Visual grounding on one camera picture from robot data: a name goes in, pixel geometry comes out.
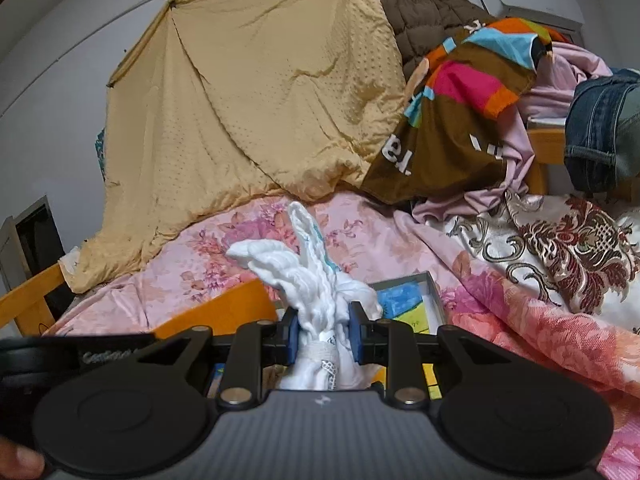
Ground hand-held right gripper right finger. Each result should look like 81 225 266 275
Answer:
347 302 507 407

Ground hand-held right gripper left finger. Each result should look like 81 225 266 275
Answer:
135 306 302 407

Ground grey tray with cartoon print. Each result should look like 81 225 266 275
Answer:
207 271 447 398

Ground white knitted sock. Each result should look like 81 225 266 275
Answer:
225 201 386 392

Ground person's left hand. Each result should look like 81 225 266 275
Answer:
0 435 47 480

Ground grey door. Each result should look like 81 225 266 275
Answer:
0 195 66 301

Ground pink floral quilt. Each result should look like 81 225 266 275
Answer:
42 192 640 480

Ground brown colourful striped cloth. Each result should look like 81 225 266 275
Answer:
360 17 556 206

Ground cream red brocade blanket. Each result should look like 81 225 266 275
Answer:
445 190 640 336

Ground yellow dotted blanket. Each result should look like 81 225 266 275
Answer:
65 0 408 296

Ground blue jeans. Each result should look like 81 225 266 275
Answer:
564 70 640 196

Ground brown quilted coat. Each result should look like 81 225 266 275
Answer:
372 0 496 81

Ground lilac pink cloth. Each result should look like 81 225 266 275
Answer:
412 42 613 223

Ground teal wall poster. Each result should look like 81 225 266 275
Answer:
95 127 109 182

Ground wooden bed frame board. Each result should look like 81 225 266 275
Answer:
525 127 571 196

